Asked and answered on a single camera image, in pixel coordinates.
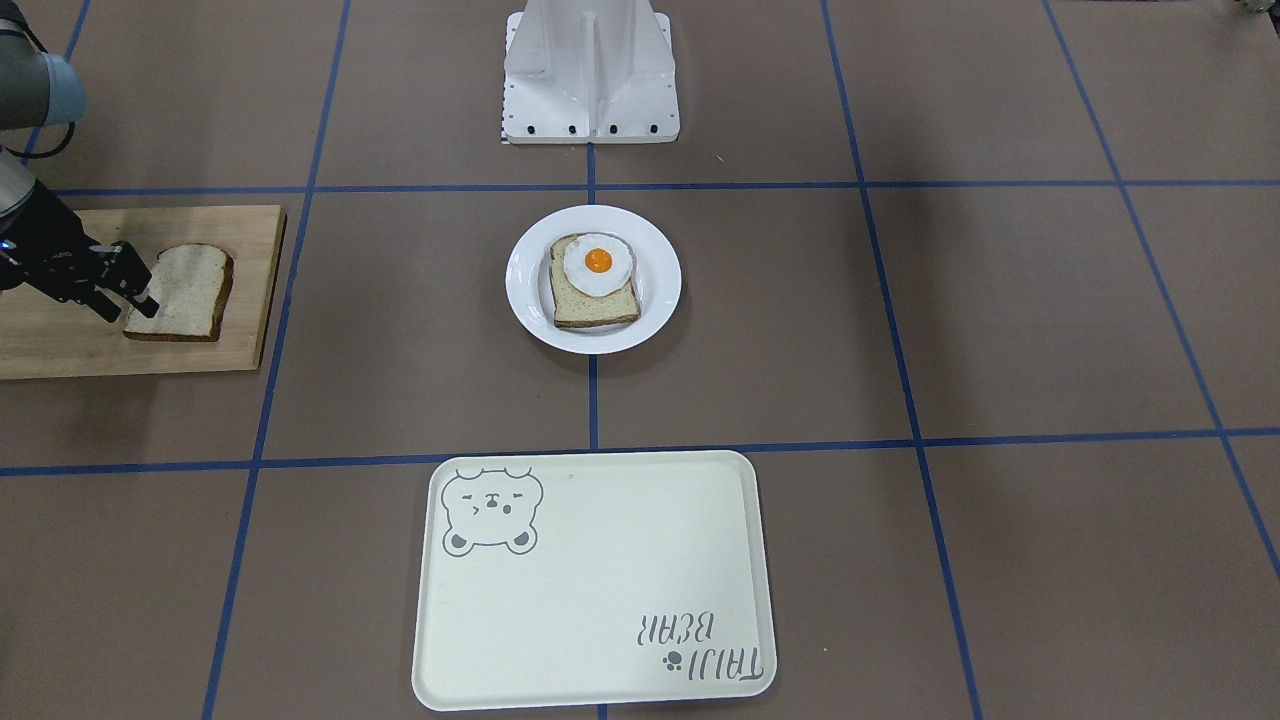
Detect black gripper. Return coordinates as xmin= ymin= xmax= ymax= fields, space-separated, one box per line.
xmin=1 ymin=184 xmax=160 ymax=324

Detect bread slice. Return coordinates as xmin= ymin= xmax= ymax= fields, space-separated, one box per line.
xmin=122 ymin=243 xmax=236 ymax=343
xmin=548 ymin=234 xmax=641 ymax=329

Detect white round plate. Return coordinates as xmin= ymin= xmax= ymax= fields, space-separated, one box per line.
xmin=506 ymin=205 xmax=684 ymax=355

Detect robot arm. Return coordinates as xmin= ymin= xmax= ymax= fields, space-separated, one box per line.
xmin=1 ymin=1 xmax=160 ymax=323

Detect wooden cutting board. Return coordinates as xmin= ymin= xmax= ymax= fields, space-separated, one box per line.
xmin=1 ymin=205 xmax=287 ymax=380

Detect fried egg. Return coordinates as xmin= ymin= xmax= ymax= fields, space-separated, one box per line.
xmin=556 ymin=233 xmax=635 ymax=299

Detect cream bear serving tray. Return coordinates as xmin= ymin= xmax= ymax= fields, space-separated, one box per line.
xmin=410 ymin=450 xmax=778 ymax=712

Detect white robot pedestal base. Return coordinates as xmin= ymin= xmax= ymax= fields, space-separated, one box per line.
xmin=500 ymin=1 xmax=681 ymax=145

